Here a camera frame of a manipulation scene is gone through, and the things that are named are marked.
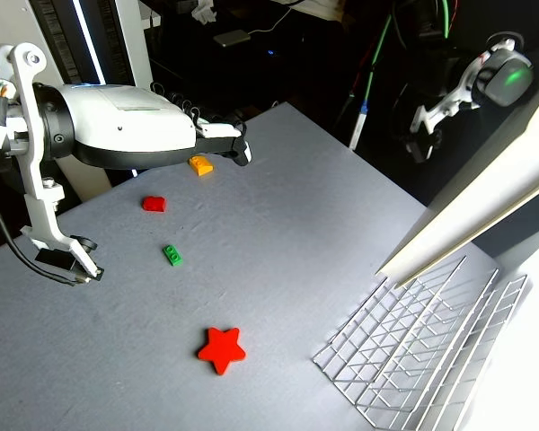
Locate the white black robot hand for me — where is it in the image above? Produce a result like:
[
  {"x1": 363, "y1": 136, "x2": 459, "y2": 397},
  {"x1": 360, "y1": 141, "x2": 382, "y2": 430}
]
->
[
  {"x1": 49, "y1": 82, "x2": 253, "y2": 172},
  {"x1": 473, "y1": 44, "x2": 536, "y2": 109}
]

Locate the cream paperback book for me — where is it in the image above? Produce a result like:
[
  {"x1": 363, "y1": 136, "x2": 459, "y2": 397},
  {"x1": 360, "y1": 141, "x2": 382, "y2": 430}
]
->
[{"x1": 376, "y1": 57, "x2": 539, "y2": 289}]

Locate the orange toy brick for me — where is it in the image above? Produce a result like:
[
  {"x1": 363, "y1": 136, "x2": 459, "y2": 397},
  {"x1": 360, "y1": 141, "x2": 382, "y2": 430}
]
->
[{"x1": 188, "y1": 154, "x2": 216, "y2": 177}]

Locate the red toy brick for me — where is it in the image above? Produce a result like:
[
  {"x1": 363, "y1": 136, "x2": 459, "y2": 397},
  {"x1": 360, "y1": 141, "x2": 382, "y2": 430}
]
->
[{"x1": 141, "y1": 195, "x2": 168, "y2": 214}]

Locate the white crumpled tissue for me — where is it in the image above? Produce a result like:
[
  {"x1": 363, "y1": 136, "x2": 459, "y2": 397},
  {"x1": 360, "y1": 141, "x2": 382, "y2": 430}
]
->
[{"x1": 191, "y1": 0, "x2": 217, "y2": 26}]

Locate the grey flat device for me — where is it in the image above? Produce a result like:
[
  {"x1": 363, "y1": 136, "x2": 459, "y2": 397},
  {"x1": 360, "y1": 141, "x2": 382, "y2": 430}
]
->
[{"x1": 213, "y1": 29, "x2": 252, "y2": 48}]

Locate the green toy brick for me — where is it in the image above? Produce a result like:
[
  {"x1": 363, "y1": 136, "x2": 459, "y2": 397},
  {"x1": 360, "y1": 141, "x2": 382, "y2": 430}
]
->
[{"x1": 162, "y1": 243, "x2": 185, "y2": 268}]

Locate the grey table cloth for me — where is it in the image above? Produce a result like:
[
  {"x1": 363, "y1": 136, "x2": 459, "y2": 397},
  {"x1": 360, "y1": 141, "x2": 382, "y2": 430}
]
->
[{"x1": 0, "y1": 101, "x2": 535, "y2": 431}]

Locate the red star block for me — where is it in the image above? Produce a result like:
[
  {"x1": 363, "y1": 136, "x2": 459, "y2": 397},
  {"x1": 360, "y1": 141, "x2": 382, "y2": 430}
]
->
[{"x1": 197, "y1": 326, "x2": 248, "y2": 376}]

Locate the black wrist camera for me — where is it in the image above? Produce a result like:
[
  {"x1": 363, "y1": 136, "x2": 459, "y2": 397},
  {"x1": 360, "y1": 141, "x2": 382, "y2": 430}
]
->
[
  {"x1": 406, "y1": 128, "x2": 444, "y2": 163},
  {"x1": 34, "y1": 248, "x2": 80, "y2": 272}
]

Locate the wire file rack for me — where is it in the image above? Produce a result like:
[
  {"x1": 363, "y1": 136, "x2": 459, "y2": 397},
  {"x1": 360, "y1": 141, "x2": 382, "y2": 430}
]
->
[{"x1": 312, "y1": 255, "x2": 531, "y2": 430}]

